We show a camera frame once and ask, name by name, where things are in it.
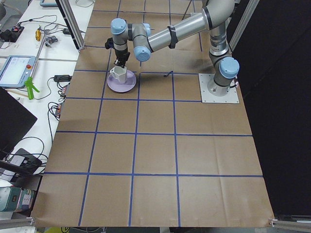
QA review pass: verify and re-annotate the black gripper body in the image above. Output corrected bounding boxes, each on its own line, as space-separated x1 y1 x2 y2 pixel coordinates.
114 50 130 65

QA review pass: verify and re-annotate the white angular cup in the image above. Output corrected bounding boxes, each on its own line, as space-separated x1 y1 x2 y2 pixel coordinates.
110 66 127 83

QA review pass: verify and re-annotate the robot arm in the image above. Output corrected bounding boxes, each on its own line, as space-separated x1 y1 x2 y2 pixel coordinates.
105 0 238 88

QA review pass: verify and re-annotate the lavender plate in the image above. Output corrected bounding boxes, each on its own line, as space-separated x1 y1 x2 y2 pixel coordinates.
107 70 137 93

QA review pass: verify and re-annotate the black power adapter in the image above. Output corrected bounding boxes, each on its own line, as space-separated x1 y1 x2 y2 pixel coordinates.
53 75 72 82

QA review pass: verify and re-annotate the yellow tool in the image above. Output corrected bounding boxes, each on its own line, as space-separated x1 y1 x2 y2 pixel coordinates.
35 29 41 41

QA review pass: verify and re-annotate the brown paper table cover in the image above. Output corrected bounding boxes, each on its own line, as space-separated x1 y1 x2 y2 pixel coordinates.
32 0 273 227

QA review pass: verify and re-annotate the teach pendant tablet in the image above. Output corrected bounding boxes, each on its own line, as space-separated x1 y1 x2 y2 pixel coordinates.
0 55 35 88

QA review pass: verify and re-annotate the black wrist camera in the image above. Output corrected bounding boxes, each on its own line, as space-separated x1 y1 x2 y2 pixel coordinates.
104 37 114 50

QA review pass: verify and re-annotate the aluminium frame upright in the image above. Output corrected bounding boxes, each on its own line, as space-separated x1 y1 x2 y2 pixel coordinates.
55 0 85 51

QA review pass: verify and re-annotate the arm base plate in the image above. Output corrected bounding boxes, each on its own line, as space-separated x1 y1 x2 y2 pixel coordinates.
198 73 240 104

